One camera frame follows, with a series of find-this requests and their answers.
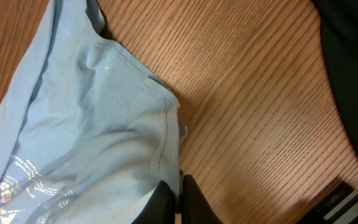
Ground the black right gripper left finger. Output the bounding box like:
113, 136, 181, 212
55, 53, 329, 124
132, 180, 175, 224

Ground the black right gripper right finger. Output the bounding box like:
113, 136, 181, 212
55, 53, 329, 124
181, 174, 223, 224

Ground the light blue printed t-shirt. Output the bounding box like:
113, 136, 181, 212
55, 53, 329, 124
0, 1, 181, 223

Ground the black folded garment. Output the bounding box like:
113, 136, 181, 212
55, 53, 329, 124
313, 0, 358, 156

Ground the black table edge rail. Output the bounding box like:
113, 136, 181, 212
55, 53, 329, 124
298, 183, 358, 224

